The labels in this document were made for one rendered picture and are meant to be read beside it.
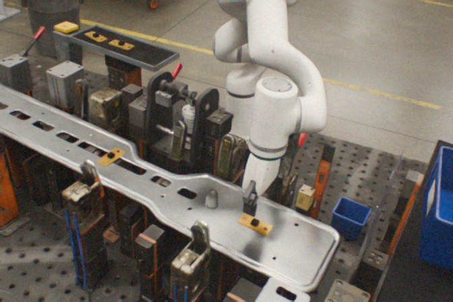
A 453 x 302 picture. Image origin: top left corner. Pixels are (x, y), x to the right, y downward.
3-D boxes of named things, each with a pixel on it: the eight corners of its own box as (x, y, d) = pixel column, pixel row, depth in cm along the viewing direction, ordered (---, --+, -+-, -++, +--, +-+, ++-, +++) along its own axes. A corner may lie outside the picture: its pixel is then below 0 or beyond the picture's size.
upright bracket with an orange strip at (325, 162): (290, 276, 143) (323, 144, 113) (292, 273, 144) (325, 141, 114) (299, 280, 142) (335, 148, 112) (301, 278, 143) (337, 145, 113)
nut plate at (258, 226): (236, 222, 117) (236, 218, 117) (243, 213, 120) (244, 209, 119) (266, 236, 114) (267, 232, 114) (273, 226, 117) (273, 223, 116)
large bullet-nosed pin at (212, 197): (203, 209, 122) (204, 191, 118) (209, 203, 125) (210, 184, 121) (213, 214, 121) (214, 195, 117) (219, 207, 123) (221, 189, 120)
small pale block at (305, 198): (278, 282, 141) (298, 191, 119) (282, 274, 143) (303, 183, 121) (288, 287, 139) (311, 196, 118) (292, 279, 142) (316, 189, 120)
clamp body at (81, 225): (67, 282, 135) (48, 192, 114) (96, 255, 144) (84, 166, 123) (90, 296, 132) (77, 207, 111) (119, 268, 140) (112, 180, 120)
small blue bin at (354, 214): (325, 231, 159) (331, 212, 154) (336, 214, 166) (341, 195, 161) (356, 245, 155) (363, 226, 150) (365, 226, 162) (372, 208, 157)
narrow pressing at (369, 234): (344, 292, 103) (388, 172, 82) (360, 258, 111) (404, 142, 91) (347, 293, 103) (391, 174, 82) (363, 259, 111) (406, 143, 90)
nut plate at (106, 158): (106, 167, 131) (105, 164, 130) (96, 162, 132) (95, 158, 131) (126, 152, 137) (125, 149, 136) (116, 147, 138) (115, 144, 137)
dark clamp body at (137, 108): (123, 197, 165) (116, 104, 142) (147, 178, 174) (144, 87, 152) (147, 209, 161) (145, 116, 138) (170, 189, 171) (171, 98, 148)
